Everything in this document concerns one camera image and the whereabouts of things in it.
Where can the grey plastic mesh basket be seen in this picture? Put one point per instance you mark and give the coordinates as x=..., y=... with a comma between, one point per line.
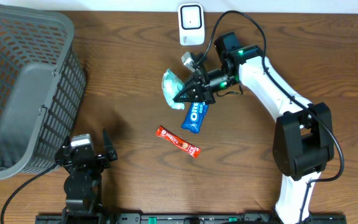
x=42, y=85

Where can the blue Oreo cookie pack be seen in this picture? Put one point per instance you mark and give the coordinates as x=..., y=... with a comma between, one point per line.
x=195, y=117

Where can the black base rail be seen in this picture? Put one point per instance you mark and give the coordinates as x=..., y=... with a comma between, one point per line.
x=135, y=218

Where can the white barcode scanner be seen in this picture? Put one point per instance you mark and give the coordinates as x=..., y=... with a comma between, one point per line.
x=191, y=24

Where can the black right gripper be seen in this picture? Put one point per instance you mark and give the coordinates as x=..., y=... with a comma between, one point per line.
x=196, y=94

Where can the red Nescafe stick sachet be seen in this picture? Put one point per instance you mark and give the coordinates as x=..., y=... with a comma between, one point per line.
x=185, y=146

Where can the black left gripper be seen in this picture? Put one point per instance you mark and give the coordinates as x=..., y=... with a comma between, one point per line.
x=103, y=162

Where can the mint green wipes packet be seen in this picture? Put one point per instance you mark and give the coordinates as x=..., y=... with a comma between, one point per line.
x=171, y=86

